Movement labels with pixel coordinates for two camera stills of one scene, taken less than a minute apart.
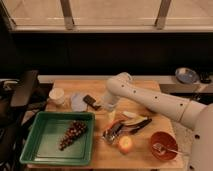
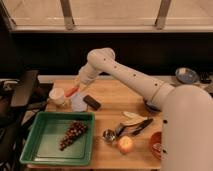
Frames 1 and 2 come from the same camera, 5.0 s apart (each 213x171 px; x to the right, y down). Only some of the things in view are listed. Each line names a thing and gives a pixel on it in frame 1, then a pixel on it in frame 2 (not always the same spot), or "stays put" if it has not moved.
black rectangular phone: x=91 y=101 stays put
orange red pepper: x=113 y=124 → x=71 y=92
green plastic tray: x=47 y=132 stays put
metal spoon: x=161 y=149 stays put
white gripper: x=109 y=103 → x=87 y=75
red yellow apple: x=125 y=144 stays put
